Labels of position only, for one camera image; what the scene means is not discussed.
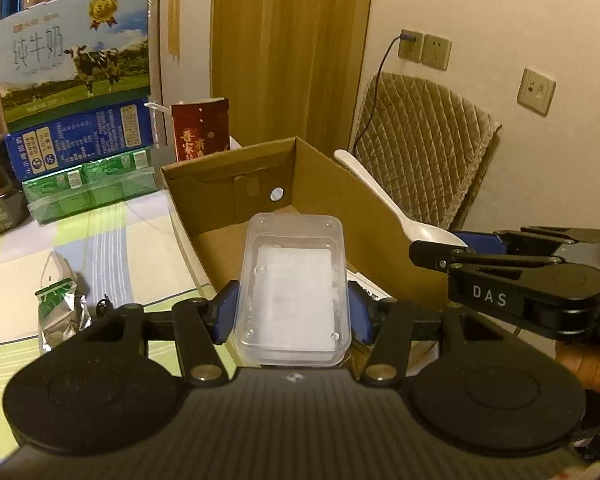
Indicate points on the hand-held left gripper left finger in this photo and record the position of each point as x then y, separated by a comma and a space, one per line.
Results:
227, 315

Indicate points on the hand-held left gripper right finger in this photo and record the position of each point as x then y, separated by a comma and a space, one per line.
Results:
358, 315

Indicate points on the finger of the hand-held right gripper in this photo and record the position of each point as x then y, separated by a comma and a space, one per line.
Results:
480, 242
480, 287

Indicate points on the clear plastic container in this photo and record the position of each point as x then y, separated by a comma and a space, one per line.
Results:
290, 285

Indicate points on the white plastic spoon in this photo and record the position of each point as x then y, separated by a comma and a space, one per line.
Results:
380, 185

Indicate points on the small black clip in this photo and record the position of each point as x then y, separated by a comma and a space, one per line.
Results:
103, 306

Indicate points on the brown cardboard box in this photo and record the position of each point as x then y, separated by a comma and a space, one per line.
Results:
330, 185

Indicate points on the silver green foil bag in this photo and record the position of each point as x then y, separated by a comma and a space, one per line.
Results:
60, 320

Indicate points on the checked cloth desktop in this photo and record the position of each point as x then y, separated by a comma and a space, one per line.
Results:
130, 250

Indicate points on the person's right hand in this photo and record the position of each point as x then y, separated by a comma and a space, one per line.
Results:
585, 367

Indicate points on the quilted beige chair cover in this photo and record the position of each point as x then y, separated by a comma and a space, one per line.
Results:
425, 145

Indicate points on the red gift box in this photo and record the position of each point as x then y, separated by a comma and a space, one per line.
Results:
200, 130

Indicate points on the green drink carton pack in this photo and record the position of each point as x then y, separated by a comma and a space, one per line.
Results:
90, 185

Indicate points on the blue carton box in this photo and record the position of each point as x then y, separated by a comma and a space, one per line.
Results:
80, 140

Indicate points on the wooden door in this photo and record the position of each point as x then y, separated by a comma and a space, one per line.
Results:
290, 35

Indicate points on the cow print milk carton box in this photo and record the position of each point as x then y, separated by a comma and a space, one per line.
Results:
70, 60

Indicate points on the beige wall outlet panel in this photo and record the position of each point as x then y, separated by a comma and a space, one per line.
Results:
535, 91

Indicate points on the beige wall socket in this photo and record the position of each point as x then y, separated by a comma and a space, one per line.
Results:
411, 47
436, 52

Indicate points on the yellow paper wall strip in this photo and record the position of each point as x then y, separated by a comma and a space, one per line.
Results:
174, 25

